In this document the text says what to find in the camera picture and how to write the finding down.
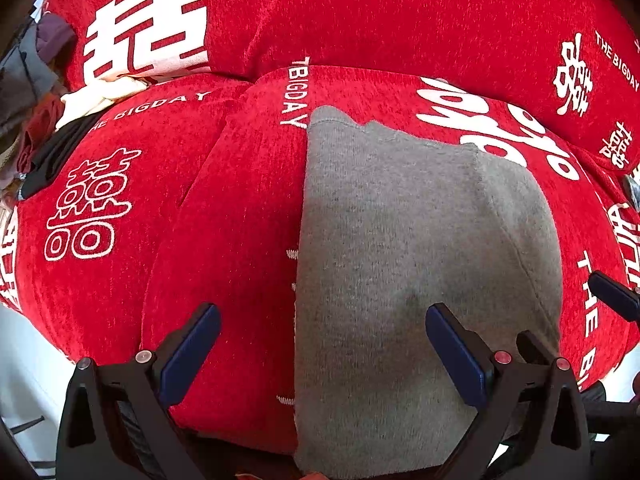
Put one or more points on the red printed sofa seat cushion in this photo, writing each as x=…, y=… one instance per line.
x=150, y=160
x=240, y=210
x=620, y=240

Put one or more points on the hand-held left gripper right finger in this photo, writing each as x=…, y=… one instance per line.
x=457, y=355

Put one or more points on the grey knit sweater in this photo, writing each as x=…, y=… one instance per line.
x=400, y=235

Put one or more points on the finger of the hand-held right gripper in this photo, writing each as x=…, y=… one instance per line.
x=615, y=295
x=535, y=350

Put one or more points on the red printed sofa back cushion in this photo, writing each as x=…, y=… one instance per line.
x=375, y=20

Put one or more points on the white cloth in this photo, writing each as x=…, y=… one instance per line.
x=95, y=97

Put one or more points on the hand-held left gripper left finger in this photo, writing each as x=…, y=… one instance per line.
x=192, y=350

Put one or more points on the black garment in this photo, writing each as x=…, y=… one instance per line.
x=55, y=155

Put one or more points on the grey blue object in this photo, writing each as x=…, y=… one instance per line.
x=632, y=192

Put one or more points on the pile of mixed clothes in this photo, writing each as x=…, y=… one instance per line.
x=30, y=75

